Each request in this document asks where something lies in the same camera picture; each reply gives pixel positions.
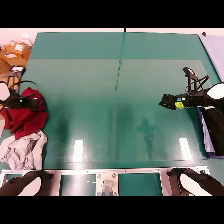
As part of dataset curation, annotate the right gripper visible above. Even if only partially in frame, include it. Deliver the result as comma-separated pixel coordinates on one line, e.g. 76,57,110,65
158,93,190,111

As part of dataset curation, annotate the red T-shirt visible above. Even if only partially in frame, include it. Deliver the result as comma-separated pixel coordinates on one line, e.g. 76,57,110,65
0,86,50,140

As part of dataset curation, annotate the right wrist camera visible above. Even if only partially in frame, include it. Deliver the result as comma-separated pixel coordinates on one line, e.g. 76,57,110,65
182,66,210,95

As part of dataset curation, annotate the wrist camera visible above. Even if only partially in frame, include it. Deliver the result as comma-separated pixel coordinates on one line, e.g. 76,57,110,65
7,65,28,93
182,66,210,95

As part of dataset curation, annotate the white garment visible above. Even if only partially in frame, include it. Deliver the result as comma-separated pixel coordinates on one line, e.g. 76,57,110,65
0,129,48,172

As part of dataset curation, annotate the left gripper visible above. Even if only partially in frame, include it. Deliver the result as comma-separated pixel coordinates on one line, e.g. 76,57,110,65
18,94,44,112

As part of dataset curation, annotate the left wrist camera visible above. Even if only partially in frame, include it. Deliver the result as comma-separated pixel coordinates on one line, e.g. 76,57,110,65
7,65,28,93

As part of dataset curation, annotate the silver frame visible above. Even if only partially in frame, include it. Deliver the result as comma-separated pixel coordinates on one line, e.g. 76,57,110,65
0,167,224,197

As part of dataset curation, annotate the brown cardboard box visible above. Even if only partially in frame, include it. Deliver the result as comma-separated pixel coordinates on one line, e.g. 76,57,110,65
0,39,34,76

